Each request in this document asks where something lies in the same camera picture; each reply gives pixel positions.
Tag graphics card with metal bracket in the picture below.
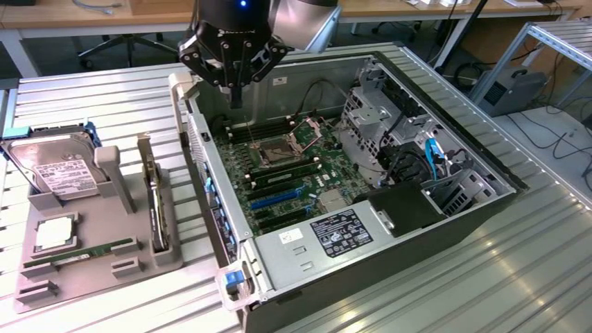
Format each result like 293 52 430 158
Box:
138 133 171 253

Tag CPU socket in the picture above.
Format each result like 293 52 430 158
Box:
257 140 298 166

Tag blue case latch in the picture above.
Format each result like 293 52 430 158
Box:
223 270 245 289

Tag grey parts rack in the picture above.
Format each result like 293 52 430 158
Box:
14 145 186 315

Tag black office chair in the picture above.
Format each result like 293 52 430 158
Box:
77 33 182 69

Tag green motherboard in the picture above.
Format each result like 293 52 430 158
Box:
210 114 377 237

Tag blue expansion slot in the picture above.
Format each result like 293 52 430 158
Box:
250 192 301 209

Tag blue wire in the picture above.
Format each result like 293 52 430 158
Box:
423 137 449 181

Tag silver chipset heatsink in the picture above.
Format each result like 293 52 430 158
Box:
319 190 351 212

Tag grey power supply unit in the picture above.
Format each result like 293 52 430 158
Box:
253 204 399 291

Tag aluminium slat frame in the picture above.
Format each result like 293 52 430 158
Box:
467 19 592 105

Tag light blue cable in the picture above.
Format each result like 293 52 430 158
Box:
73 0 125 15

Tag coiled black cable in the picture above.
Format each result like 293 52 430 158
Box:
455 61 486 87

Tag open black PC case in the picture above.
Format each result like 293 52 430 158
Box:
167 50 531 333

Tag metal socket cover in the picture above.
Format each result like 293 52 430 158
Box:
289 117 333 153

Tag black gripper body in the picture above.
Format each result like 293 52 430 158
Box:
194 0 275 74

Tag grey box device with handle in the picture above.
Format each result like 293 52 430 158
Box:
477 67 550 117

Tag black wire bundle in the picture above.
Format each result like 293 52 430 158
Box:
375 141 431 187

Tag black expansion slot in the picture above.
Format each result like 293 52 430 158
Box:
254 207 307 223
257 215 310 234
245 182 298 202

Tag tall metal disk bay cage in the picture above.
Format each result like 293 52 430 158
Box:
341 58 446 185

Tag silver CPU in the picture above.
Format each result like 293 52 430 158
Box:
35 216 78 250

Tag black stand pole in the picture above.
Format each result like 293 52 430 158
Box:
433 0 491 74

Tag green RAM stick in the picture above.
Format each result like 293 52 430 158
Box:
253 167 322 185
23 242 117 268

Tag black plastic shroud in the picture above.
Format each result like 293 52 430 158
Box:
354 182 449 239

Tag hard disk with blue caddy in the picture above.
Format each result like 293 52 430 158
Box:
0 117 103 202

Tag wooden desk white legs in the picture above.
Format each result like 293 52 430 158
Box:
337 0 583 67
0 0 201 80

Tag low metal disk bay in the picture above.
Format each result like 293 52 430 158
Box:
423 169 519 218

